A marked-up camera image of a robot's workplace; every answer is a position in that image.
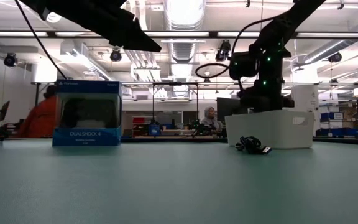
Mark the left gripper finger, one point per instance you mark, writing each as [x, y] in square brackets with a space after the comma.
[129, 43]
[137, 32]

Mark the white plastic bin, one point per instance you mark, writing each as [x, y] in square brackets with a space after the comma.
[275, 130]

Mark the white box unit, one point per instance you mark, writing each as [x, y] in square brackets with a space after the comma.
[43, 73]

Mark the blue storage bin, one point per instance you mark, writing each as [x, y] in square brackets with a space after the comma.
[331, 132]
[154, 130]

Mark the red storage bin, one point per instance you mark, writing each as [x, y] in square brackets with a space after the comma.
[138, 120]

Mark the blue DualShock controller box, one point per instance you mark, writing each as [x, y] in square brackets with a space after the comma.
[85, 137]

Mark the black machinery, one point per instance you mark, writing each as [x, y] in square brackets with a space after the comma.
[12, 129]

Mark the green table mat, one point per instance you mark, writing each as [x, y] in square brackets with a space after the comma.
[166, 186]

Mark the black ceiling camera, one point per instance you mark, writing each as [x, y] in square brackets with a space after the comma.
[223, 49]
[335, 57]
[116, 55]
[10, 59]

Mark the black overhead frame bar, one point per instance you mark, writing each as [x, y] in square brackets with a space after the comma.
[51, 34]

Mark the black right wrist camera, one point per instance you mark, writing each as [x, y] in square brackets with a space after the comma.
[242, 65]

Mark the silver ventilation duct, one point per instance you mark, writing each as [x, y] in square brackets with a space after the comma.
[183, 18]

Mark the black frame stand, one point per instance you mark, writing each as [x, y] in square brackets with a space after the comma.
[174, 83]

